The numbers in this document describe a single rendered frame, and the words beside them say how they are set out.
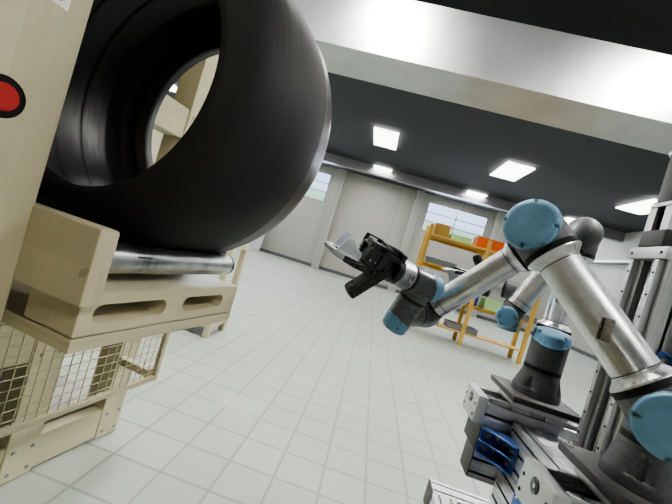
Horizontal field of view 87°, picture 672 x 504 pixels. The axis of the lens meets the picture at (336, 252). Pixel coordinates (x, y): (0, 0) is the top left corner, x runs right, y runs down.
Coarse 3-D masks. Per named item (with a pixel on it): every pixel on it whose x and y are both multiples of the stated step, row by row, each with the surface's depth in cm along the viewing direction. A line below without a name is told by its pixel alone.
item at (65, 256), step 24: (48, 216) 44; (72, 216) 44; (24, 240) 45; (48, 240) 43; (72, 240) 42; (96, 240) 42; (24, 264) 44; (48, 264) 43; (72, 264) 42; (96, 264) 42; (48, 288) 43; (72, 288) 42; (96, 288) 43
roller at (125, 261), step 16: (128, 256) 51; (144, 256) 54; (160, 256) 57; (176, 256) 61; (192, 256) 65; (208, 256) 70; (224, 256) 76; (112, 272) 50; (128, 272) 52; (144, 272) 55; (160, 272) 58; (176, 272) 62; (192, 272) 66; (208, 272) 71; (224, 272) 76
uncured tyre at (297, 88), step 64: (128, 0) 76; (192, 0) 80; (256, 0) 50; (128, 64) 87; (192, 64) 90; (256, 64) 50; (320, 64) 66; (64, 128) 77; (128, 128) 90; (192, 128) 51; (256, 128) 52; (320, 128) 67; (64, 192) 56; (128, 192) 53; (192, 192) 52; (256, 192) 58
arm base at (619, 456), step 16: (624, 432) 74; (608, 448) 76; (624, 448) 72; (640, 448) 70; (608, 464) 73; (624, 464) 71; (640, 464) 69; (656, 464) 68; (624, 480) 70; (640, 480) 69; (656, 480) 67; (640, 496) 67; (656, 496) 66
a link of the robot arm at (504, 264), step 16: (496, 256) 95; (512, 256) 91; (480, 272) 96; (496, 272) 94; (512, 272) 93; (448, 288) 101; (464, 288) 98; (480, 288) 97; (432, 304) 103; (448, 304) 101; (464, 304) 102; (432, 320) 105
